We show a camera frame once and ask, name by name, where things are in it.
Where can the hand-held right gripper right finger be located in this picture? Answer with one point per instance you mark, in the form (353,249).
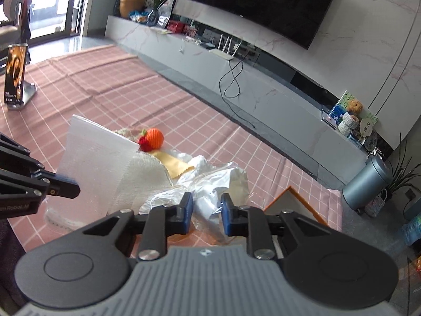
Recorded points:
(225,216)

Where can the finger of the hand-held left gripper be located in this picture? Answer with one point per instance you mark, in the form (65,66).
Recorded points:
(64,190)
(64,179)

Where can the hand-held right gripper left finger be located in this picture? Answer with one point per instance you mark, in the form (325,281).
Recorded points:
(188,211)

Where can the white plastic bag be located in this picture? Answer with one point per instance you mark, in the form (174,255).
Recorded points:
(217,184)

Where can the orange storage box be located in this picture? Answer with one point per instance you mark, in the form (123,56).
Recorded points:
(296,204)

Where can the orange crochet ball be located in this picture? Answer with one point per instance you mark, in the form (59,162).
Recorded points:
(154,139)

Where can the silver foil bag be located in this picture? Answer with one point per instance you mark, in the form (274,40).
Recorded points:
(158,204)

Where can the yellow cloth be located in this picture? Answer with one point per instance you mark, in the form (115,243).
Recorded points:
(172,164)

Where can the person's dark clothing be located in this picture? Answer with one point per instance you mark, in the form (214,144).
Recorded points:
(10,256)

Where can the white towel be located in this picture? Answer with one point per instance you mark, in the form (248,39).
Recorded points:
(144,181)

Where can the beige crochet piece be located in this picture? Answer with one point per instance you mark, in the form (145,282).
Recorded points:
(126,133)

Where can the metal phone stand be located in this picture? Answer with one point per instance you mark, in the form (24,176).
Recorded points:
(29,92)

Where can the smartphone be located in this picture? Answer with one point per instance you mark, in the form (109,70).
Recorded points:
(14,72)

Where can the pink checked tablecloth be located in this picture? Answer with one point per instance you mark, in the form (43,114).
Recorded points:
(138,85)

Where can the clear acrylic stand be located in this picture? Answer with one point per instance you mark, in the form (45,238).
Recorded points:
(330,117)

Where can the grey trash can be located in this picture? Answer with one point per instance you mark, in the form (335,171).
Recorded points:
(366,181)

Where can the white marble tv cabinet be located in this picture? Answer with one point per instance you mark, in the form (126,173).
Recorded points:
(197,61)

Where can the woven basket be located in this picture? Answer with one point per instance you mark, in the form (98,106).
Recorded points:
(376,204)

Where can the white router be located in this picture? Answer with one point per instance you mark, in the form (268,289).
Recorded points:
(223,52)

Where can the round hand fan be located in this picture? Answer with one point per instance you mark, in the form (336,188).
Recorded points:
(366,127)

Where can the brown teddy bear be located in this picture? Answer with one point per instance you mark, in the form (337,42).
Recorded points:
(355,106)

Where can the green card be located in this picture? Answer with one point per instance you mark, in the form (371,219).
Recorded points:
(370,116)

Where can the blue snack packet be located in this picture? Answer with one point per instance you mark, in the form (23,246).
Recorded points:
(138,16)

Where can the glass sliding door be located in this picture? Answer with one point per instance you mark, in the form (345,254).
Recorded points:
(65,0)

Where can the red box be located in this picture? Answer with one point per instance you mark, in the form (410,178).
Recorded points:
(175,26)
(190,31)

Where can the office chair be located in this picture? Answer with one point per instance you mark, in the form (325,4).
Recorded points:
(13,6)

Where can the green floor plant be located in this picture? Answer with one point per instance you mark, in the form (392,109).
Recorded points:
(406,171)

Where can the golden vase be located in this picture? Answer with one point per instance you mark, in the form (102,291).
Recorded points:
(131,5)

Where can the light blue plastic bag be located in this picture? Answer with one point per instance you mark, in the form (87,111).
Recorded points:
(412,230)

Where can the black framed picture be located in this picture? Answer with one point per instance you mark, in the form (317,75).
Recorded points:
(168,10)

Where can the black wall television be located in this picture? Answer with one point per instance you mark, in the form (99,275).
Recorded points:
(263,3)

